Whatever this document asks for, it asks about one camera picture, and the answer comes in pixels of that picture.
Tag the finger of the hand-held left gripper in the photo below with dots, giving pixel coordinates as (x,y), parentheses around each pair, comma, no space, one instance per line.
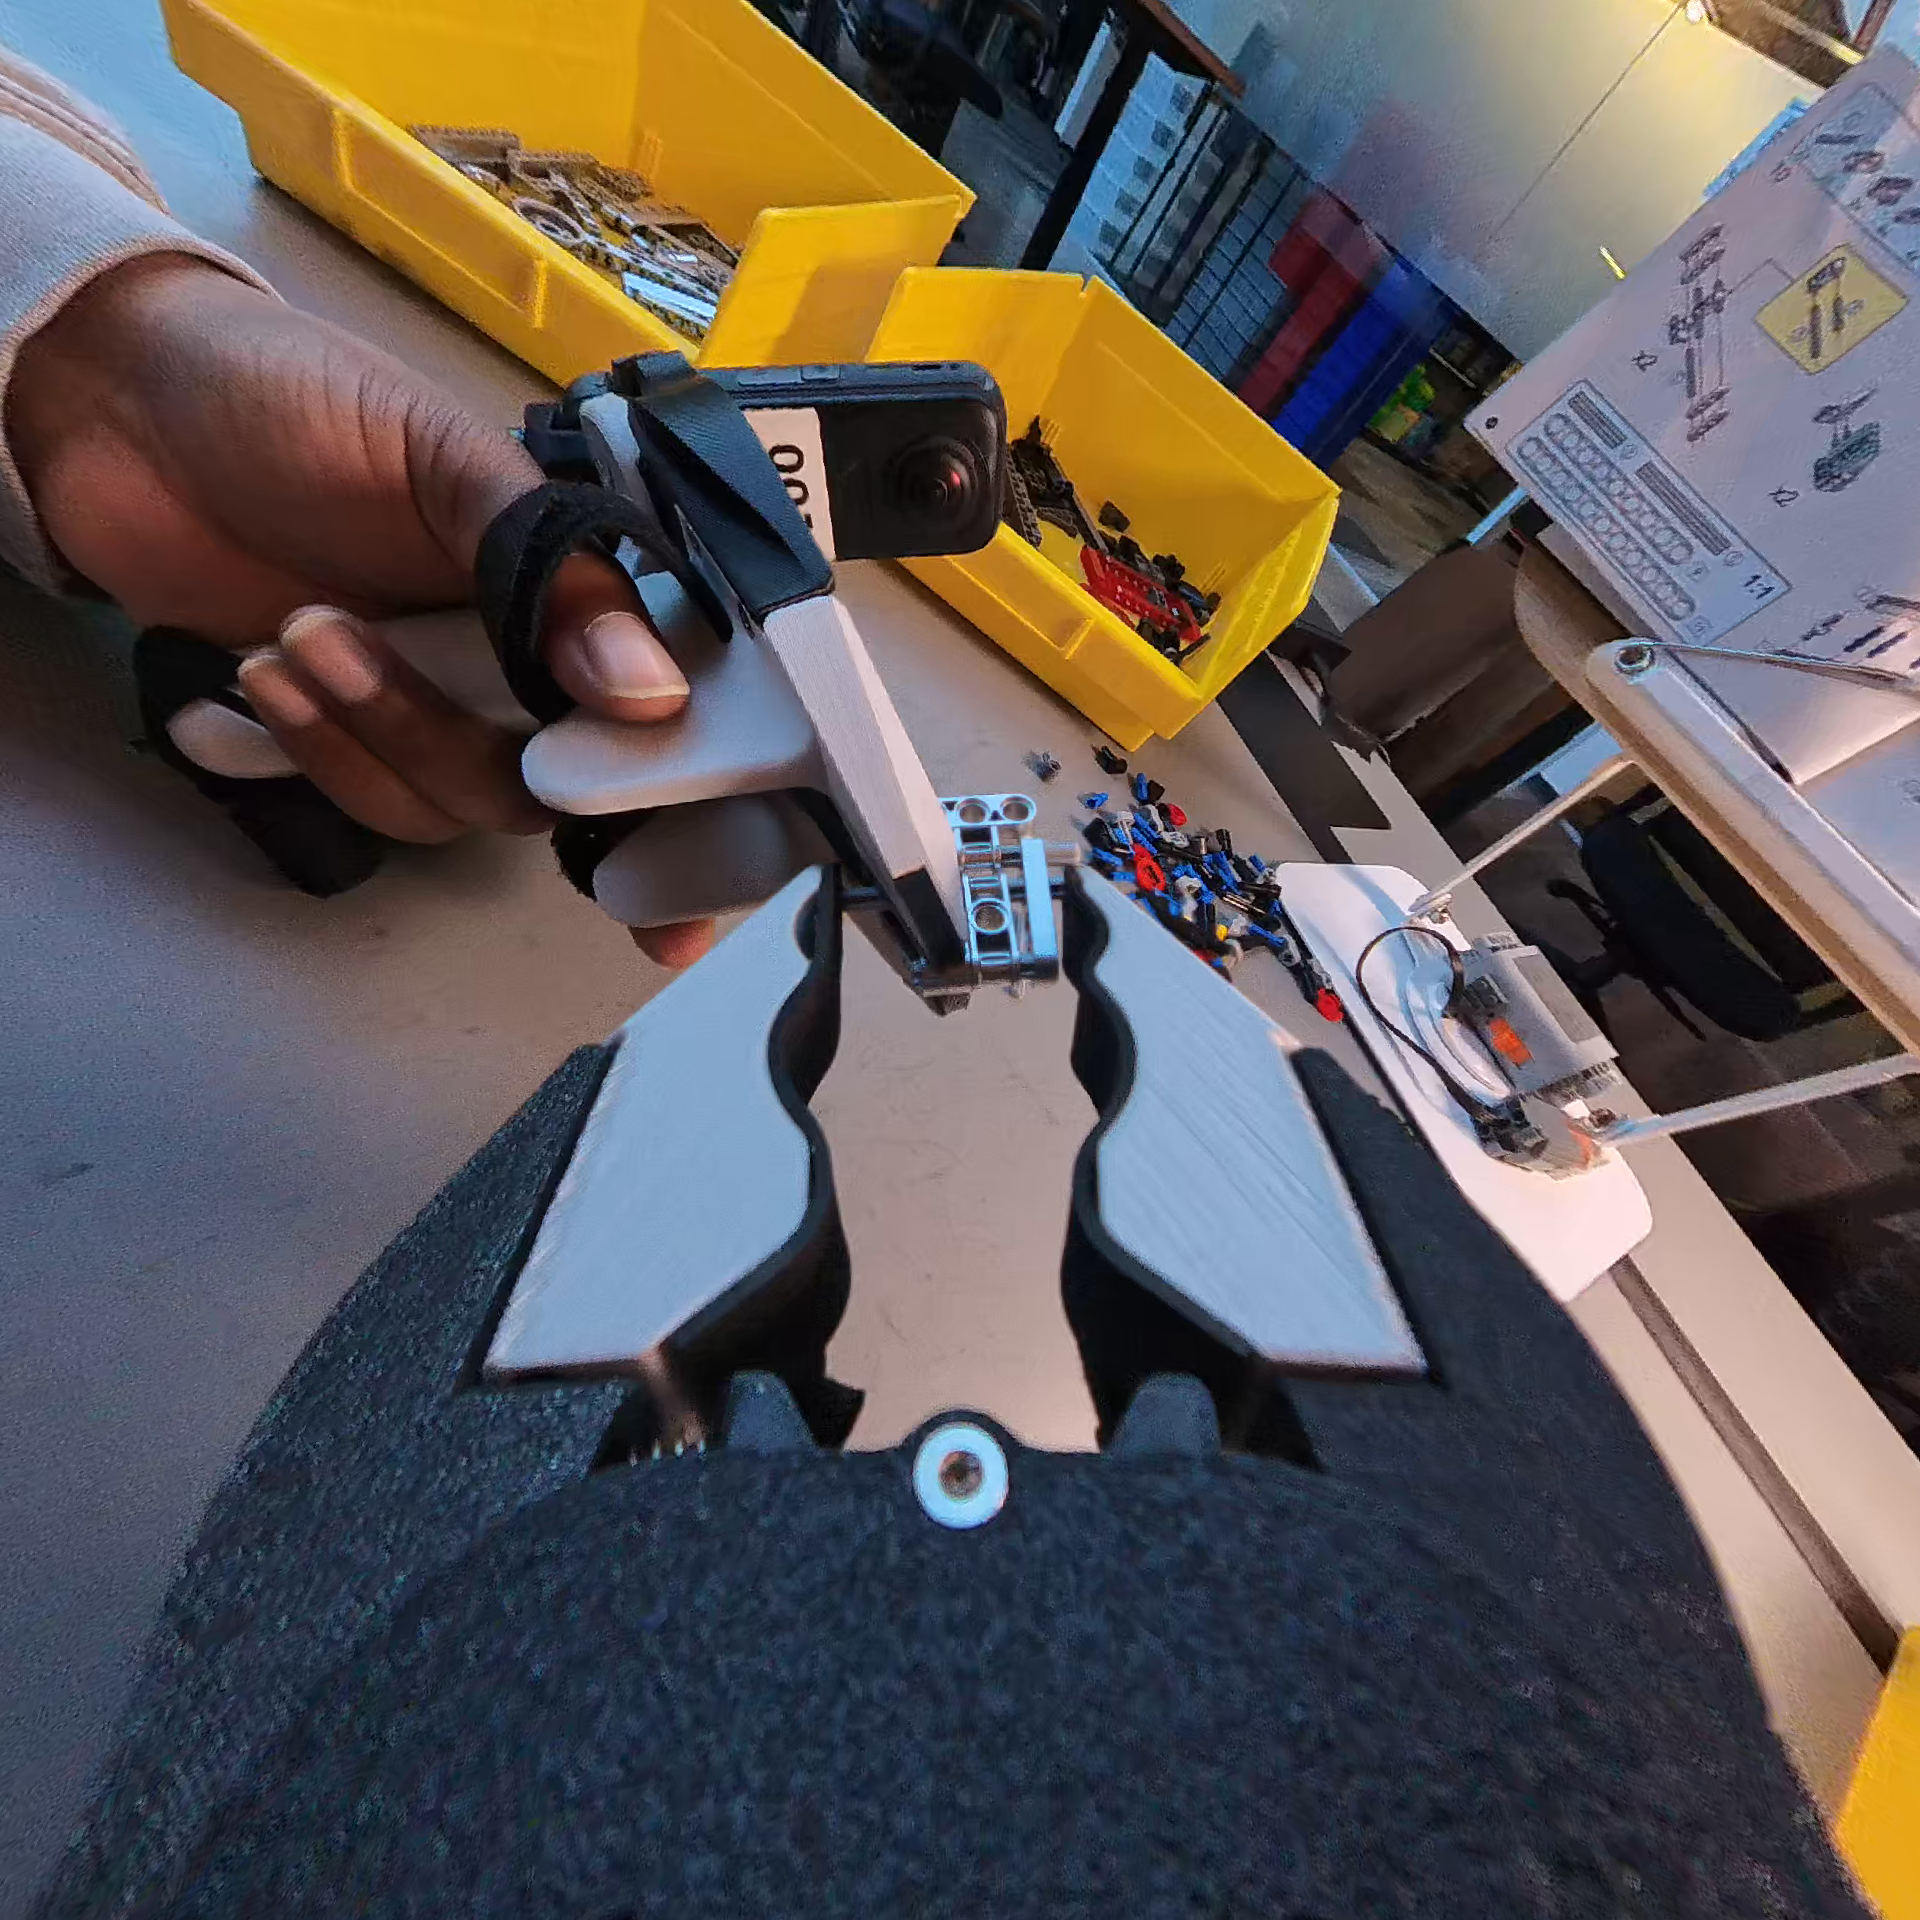
(871,780)
(705,752)

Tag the dark background table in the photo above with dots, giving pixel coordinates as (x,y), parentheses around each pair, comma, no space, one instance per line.
(1156,59)

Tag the yellow plastic container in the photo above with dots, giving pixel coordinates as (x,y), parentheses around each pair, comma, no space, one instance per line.
(1886,1801)

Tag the brown stand board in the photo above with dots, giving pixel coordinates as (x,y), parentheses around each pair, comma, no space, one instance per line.
(1712,811)

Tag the heap of grey brick parts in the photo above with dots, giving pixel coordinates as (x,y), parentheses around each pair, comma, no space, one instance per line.
(585,217)

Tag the white paper sheet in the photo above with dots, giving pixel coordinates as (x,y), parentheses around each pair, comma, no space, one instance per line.
(1501,1199)

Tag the heap of black red parts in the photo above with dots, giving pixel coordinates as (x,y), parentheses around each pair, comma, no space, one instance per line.
(1126,572)

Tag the stack of coloured crates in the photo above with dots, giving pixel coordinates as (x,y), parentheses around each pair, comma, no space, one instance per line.
(1366,332)

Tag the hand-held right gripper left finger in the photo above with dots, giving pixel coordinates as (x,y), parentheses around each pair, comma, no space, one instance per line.
(661,1186)

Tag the small yellow parts bin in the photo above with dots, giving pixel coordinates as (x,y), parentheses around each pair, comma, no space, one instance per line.
(1201,480)

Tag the instruction booklet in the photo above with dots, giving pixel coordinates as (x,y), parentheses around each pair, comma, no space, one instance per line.
(1712,390)

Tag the pile of blue brick pieces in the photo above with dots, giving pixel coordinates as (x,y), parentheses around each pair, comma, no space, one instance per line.
(1201,871)

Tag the person's left hand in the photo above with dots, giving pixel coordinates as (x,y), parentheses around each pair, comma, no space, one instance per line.
(273,480)

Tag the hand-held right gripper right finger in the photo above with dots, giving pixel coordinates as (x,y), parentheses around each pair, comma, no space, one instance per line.
(1245,1186)

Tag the grey desk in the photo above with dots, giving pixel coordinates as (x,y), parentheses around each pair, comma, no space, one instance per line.
(181,1052)

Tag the large yellow parts bin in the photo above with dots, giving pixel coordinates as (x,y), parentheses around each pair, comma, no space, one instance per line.
(752,122)

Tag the metal book stand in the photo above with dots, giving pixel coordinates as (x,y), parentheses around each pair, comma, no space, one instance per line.
(1772,678)

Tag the grey orange toy motor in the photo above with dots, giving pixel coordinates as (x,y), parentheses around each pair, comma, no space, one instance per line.
(1517,1035)

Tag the grey brick beam assembly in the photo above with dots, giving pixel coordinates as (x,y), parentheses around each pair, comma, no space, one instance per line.
(1008,887)

